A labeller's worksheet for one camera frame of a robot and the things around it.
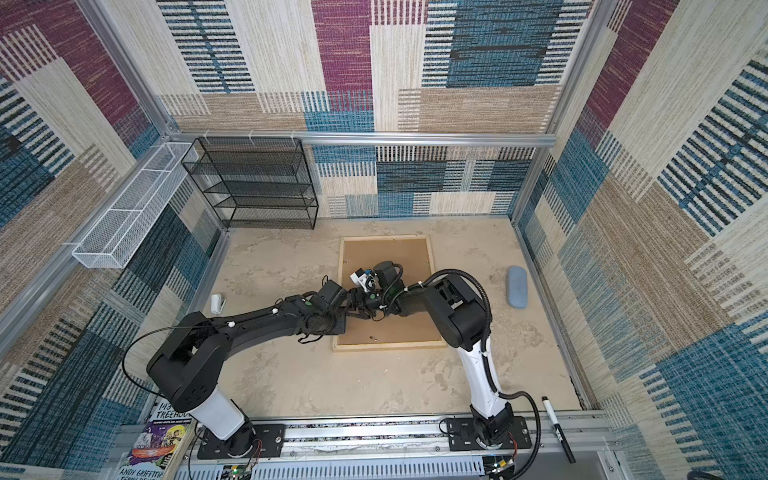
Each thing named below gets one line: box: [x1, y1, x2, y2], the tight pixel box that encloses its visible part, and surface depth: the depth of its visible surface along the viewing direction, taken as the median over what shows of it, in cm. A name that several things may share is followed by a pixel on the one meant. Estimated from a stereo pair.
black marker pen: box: [542, 396, 576, 464], surface depth 76 cm
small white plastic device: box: [210, 293, 227, 315], surface depth 97 cm
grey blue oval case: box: [507, 266, 528, 309], surface depth 100 cm
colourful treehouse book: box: [115, 397, 192, 480], surface depth 73 cm
